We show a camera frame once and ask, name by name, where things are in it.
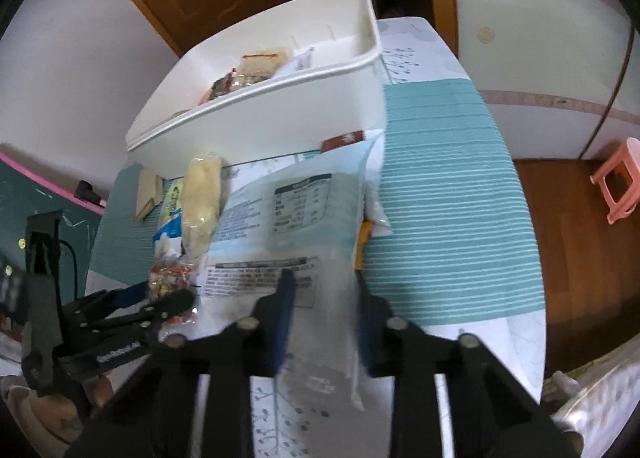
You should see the person left hand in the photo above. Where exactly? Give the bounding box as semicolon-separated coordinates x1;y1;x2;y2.
1;376;84;457

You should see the orange snack packet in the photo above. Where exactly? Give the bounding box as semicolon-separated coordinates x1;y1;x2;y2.
354;221;374;272

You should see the brown cracker pack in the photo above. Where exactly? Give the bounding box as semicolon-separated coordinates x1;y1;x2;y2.
134;168;163;222

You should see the mixed nuts clear bag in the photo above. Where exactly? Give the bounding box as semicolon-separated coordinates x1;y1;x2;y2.
149;254;198;328

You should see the patterned tablecloth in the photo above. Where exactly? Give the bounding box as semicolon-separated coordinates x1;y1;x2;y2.
86;17;546;457

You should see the large white blue bag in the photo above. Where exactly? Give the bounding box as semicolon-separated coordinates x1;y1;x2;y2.
198;130;385;408

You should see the pale puffs clear bag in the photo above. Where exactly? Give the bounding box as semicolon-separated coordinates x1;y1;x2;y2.
181;156;222;264

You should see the red dark snack packet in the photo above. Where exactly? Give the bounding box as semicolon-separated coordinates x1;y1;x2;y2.
198;68;245;105

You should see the pink plastic stool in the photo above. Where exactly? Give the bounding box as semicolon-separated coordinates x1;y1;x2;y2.
590;137;640;225

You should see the green chalkboard pink frame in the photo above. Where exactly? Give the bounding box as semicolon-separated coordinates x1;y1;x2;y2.
1;155;103;341

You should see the green yellow snack packet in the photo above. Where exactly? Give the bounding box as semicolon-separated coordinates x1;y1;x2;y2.
158;178;183;228

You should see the brown snowflake snack packet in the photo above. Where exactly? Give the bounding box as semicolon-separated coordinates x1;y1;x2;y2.
320;130;364;154

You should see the blue snack packet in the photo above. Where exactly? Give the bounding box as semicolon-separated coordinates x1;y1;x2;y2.
152;215;182;262

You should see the white plastic storage bin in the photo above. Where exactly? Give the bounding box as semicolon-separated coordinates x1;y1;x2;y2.
126;0;386;178

